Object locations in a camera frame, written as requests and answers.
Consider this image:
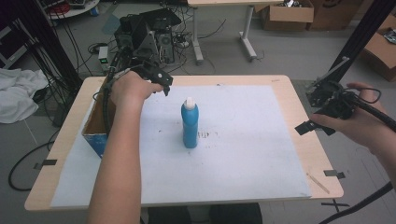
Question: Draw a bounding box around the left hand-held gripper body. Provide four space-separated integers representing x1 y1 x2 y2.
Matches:
132 60 174 89

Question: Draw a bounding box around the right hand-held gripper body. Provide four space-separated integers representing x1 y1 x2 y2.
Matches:
305 80 359 121

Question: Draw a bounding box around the blue bottle with white cap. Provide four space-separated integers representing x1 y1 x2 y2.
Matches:
180 96 200 149

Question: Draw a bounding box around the cardboard box with blue side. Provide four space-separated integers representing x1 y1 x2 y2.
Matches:
80 77 118 160

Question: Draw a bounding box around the person's left hand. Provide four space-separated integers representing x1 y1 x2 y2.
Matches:
109 71 164 108

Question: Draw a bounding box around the person's right hand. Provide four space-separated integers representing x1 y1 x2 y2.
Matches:
309 81 392 154

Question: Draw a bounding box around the black computer equipment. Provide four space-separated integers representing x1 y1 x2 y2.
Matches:
113 7 183 67

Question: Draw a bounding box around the black tape piece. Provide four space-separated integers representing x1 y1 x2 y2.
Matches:
322 169 347 180
33 159 58 171

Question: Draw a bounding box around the thin wooden stick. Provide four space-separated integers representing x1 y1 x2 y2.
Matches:
305 172 331 195

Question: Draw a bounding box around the small grey power unit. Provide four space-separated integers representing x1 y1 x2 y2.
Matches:
97 45 109 65

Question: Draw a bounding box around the black metal stand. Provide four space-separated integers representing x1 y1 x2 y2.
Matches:
306 0 396 94
29 0 84 94

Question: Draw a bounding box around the light blue mat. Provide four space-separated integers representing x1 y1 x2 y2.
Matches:
49 84 313 209

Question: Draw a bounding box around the large cardboard box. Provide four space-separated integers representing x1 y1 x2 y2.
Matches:
361 13 396 83

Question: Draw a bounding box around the black tape cross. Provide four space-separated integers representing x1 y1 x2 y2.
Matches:
320 198 350 213

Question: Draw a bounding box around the closed cardboard box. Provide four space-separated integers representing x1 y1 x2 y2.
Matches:
307 0 372 32

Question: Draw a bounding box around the open cardboard box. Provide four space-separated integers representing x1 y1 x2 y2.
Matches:
261 0 315 33

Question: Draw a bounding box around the white-legged desk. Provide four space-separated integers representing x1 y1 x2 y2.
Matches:
186 0 285 66

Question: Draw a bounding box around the round white table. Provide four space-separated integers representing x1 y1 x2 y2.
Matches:
39 0 101 21

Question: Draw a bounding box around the white cloth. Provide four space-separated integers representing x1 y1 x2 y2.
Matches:
0 67 50 125

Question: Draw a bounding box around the right hand-held gripper cable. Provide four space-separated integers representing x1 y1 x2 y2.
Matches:
350 88 396 133

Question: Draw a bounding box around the thick black cable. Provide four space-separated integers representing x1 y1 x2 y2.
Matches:
318 181 395 224

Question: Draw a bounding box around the thin black floor cable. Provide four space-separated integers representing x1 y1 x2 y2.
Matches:
7 130 61 192

